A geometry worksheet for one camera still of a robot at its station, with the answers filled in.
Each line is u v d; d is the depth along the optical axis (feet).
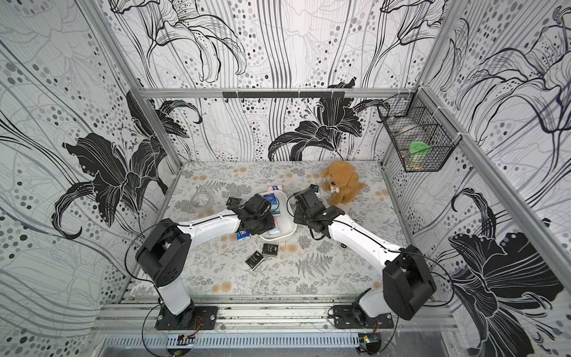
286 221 3.13
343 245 2.89
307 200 2.06
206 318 2.41
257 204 2.35
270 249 2.83
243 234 2.97
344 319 2.34
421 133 2.57
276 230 2.87
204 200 3.41
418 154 2.33
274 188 3.48
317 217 2.03
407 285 1.35
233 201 3.32
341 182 3.01
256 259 2.75
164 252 1.65
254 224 2.45
